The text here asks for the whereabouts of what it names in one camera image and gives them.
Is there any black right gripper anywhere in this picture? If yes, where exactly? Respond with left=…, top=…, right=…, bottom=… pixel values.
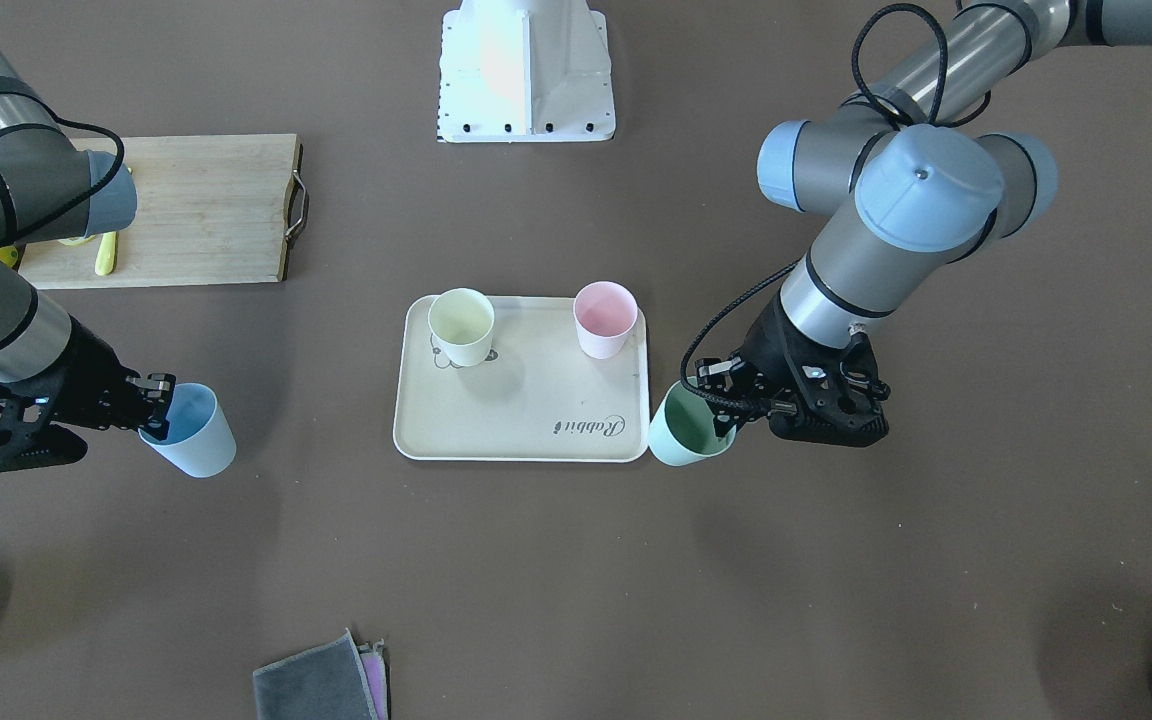
left=0, top=323, right=177, bottom=473

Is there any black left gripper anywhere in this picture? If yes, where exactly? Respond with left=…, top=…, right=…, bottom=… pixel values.
left=696, top=300, right=890, bottom=448

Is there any blue plastic cup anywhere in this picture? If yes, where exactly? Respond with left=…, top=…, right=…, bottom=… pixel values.
left=138, top=382, right=236, bottom=478

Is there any green plastic cup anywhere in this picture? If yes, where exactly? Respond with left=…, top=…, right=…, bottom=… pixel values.
left=647, top=381, right=737, bottom=468

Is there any pink plastic cup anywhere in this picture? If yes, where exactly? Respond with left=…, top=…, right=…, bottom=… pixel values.
left=573, top=281, right=639, bottom=361

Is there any pale yellow plastic cup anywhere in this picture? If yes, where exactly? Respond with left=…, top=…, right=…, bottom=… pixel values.
left=429, top=288, right=497, bottom=366

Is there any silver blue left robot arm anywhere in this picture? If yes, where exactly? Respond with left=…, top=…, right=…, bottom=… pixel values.
left=680, top=1, right=1152, bottom=447

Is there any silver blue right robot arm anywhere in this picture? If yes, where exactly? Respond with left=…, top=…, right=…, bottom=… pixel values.
left=0, top=51, right=177, bottom=471

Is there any cream plastic tray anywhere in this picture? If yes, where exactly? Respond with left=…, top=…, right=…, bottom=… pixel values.
left=392, top=296, right=652, bottom=462

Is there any yellow plastic knife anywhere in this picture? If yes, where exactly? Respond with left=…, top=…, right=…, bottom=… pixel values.
left=93, top=232, right=119, bottom=276

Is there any wooden cutting board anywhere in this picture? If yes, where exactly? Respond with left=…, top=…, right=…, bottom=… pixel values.
left=18, top=135, right=306, bottom=290

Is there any yellow lemon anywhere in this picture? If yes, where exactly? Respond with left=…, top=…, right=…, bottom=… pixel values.
left=0, top=245, right=22, bottom=270

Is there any grey folded cloth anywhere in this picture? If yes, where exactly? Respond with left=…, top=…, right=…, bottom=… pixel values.
left=252, top=632, right=391, bottom=719

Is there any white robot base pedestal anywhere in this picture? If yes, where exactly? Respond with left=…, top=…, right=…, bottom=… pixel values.
left=435, top=1, right=617, bottom=143

